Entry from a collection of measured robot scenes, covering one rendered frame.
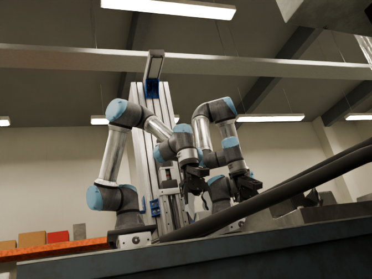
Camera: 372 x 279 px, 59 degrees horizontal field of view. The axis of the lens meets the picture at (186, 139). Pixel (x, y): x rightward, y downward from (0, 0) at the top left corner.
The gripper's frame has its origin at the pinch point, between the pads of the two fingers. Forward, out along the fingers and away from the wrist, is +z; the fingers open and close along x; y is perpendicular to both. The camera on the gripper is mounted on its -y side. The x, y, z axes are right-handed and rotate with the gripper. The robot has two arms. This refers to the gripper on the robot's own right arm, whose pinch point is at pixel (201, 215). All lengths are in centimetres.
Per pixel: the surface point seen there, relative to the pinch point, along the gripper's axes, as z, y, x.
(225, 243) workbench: 16, -49, 20
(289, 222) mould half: 11.3, -30.4, -10.1
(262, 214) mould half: 6.1, -19.4, -10.1
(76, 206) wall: -161, 537, 0
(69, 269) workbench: 17, -49, 45
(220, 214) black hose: 10.2, -43.7, 16.7
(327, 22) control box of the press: -12, -74, 6
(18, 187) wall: -207, 543, 99
